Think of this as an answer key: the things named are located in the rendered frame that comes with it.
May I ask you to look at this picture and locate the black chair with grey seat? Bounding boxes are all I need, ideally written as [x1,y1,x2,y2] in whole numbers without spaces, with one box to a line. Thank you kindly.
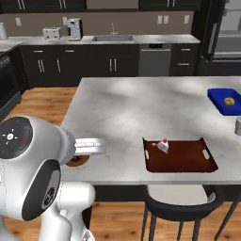
[139,184,241,241]

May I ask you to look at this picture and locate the brown round pastry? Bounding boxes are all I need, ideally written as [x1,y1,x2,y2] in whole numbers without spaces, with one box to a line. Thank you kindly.
[66,154,91,168]

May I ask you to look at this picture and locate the grey dishwasher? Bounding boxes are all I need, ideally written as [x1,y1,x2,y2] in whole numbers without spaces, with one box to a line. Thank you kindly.
[137,43,173,77]

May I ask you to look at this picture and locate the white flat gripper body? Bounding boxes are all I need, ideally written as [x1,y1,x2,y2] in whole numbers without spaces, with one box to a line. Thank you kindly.
[73,137,107,156]

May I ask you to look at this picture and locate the grey fridge handle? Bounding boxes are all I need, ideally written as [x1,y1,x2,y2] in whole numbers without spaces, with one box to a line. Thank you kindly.
[208,22,218,56]

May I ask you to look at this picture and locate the white coffee machine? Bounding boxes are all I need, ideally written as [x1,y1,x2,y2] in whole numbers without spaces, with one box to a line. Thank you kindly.
[66,17,84,41]

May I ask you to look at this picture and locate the brown tray with handles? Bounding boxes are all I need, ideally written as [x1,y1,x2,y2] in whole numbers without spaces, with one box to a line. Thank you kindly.
[142,137,219,174]

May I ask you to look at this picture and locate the yellow-green round fruit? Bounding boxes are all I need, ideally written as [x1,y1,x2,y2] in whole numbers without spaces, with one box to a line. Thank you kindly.
[223,97,236,107]

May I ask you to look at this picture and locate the dark lower cupboard run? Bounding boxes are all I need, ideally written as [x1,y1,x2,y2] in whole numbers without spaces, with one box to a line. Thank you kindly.
[20,43,140,89]

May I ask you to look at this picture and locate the white cake slice with cherry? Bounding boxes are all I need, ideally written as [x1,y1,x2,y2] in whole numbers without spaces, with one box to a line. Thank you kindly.
[156,137,170,154]

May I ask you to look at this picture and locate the dark drawer unit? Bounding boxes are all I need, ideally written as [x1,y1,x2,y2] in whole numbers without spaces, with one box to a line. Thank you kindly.
[169,43,201,77]

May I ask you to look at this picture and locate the grey cylinder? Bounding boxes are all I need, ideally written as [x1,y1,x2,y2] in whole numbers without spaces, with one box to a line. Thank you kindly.
[234,117,241,137]

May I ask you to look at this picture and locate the white paper towel roll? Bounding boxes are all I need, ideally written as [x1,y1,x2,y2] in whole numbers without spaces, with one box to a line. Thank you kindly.
[0,22,9,41]

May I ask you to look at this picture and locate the steel sink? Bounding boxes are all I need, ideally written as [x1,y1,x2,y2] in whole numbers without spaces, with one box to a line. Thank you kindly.
[90,34,135,43]

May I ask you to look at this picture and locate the black oven range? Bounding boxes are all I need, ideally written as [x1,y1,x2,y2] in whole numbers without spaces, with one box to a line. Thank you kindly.
[0,51,24,121]

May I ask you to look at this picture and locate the white toaster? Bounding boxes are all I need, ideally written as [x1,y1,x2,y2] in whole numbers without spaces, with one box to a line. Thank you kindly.
[41,26,62,40]

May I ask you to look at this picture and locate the blue rectangular tray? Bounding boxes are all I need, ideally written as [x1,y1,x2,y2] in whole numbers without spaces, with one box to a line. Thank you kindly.
[206,88,241,117]

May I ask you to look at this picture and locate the black fridge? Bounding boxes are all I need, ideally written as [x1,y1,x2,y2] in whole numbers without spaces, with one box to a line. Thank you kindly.
[191,0,241,77]

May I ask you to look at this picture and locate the dark wall cupboard run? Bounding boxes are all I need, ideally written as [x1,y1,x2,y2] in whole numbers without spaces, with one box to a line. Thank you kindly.
[137,0,202,12]
[0,0,88,14]

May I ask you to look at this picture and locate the silver tap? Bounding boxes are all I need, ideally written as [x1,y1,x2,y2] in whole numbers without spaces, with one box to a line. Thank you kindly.
[109,22,120,37]

